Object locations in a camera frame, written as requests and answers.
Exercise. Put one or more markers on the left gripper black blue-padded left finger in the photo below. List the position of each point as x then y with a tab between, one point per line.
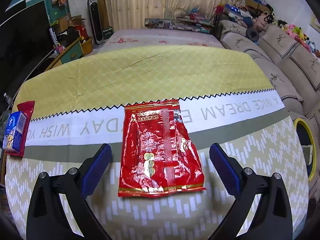
46	217

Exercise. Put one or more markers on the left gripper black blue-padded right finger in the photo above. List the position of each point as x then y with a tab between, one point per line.
272	218

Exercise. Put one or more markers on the red snack bag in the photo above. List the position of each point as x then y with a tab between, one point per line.
158	158

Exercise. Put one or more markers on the yellow rim black trash bin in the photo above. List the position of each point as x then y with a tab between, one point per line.
308	145

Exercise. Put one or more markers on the blue tissue pack red box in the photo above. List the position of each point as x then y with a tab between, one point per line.
15	133

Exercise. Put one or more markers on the patterned quilt mat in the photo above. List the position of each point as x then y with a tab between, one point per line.
224	97

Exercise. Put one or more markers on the clear water bottle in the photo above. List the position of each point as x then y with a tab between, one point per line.
8	98

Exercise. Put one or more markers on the beige sectional sofa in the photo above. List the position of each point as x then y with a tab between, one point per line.
292	71

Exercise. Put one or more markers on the yellow teal tv cabinet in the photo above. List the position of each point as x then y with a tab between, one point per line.
74	51

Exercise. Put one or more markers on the black flat television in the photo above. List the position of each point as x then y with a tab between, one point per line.
25	42

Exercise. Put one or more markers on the pile of plush toys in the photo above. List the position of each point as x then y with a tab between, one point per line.
254	18

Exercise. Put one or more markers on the black tower fan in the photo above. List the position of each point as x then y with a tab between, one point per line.
94	18

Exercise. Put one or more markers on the low glass shelf with clutter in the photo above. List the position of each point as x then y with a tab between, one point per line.
185	25

